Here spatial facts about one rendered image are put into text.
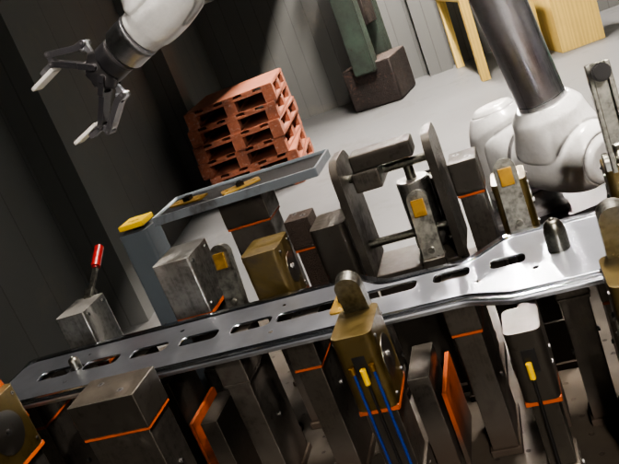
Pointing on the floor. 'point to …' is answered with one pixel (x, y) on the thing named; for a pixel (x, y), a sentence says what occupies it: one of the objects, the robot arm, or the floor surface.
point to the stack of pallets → (246, 128)
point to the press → (370, 56)
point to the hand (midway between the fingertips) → (60, 112)
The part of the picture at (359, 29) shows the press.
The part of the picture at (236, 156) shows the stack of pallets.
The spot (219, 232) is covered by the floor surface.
